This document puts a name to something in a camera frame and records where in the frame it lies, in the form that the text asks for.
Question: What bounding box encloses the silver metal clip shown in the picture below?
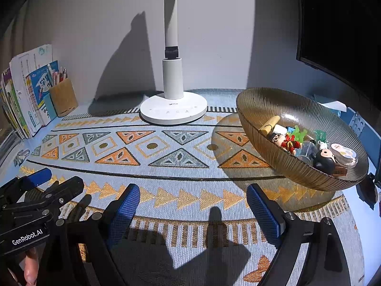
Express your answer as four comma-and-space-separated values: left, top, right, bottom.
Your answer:
13, 150, 30, 166

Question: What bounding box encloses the person's left hand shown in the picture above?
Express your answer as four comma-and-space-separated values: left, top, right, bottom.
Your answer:
23, 247, 40, 286

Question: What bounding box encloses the wooden pen holder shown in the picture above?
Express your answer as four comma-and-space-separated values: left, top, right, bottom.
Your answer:
48, 78, 79, 117

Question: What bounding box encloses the black round toy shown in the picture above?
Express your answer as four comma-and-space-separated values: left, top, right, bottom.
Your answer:
312, 149, 337, 175

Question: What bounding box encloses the white paper sheet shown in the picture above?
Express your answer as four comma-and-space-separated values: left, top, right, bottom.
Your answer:
321, 101, 347, 111

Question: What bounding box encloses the white desk lamp base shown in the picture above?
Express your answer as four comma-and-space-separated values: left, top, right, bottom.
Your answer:
140, 0, 208, 126

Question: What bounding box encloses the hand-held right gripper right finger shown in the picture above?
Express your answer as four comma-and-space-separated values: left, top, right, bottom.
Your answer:
246, 183, 352, 286

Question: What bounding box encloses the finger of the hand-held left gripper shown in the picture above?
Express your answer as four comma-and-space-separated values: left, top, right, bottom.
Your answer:
18, 176, 85, 215
0, 168, 52, 204

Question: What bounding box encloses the light blue desk pad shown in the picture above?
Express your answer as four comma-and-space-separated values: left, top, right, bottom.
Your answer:
0, 88, 381, 286

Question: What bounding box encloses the blue patterned woven mat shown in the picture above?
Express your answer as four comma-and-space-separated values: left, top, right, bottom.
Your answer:
0, 89, 365, 286

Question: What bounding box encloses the green translucent toy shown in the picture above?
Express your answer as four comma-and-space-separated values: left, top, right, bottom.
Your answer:
293, 125, 310, 142

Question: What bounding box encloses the light blue perforated plate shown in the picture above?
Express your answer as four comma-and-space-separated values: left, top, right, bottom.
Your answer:
349, 112, 367, 140

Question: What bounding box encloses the clear correction tape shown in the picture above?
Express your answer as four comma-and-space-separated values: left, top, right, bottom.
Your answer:
327, 143, 358, 166

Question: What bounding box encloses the clear plastic cup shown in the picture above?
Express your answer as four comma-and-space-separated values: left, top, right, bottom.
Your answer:
296, 141, 318, 166

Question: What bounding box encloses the amber ribbed glass bowl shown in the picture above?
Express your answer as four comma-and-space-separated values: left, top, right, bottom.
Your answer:
236, 87, 370, 192

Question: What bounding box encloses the bunch of pens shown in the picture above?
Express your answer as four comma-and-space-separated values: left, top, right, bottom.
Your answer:
46, 64, 69, 87

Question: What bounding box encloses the black-haired red figurine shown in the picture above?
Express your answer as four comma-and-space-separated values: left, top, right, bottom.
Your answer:
270, 133, 302, 155

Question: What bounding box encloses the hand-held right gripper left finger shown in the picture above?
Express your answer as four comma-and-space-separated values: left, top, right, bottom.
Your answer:
39, 183, 141, 286

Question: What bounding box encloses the black monitor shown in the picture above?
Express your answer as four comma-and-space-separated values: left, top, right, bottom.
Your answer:
296, 0, 381, 111

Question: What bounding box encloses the row of books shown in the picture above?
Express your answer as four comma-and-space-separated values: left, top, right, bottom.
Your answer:
0, 44, 60, 140

